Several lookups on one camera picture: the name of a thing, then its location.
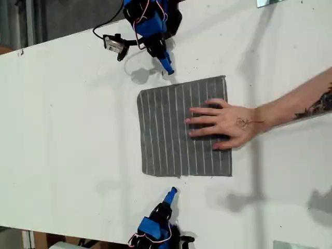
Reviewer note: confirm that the grey striped square towel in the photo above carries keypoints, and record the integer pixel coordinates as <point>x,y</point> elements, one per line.
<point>166,129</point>

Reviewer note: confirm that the black camera stalk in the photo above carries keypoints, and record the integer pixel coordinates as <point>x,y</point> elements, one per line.
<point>123,52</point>

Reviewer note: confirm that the white plastic object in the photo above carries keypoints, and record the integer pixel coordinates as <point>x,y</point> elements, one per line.
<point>62,246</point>

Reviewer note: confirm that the brown cardboard box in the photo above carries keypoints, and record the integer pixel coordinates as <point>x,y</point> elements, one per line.
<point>40,241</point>

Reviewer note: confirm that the brown wooden seat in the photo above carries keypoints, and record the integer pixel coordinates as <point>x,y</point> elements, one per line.
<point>5,50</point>

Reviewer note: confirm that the white table leg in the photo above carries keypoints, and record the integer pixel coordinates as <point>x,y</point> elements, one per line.
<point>28,240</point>

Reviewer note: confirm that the person's right hand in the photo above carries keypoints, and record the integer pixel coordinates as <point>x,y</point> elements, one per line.
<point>238,124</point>

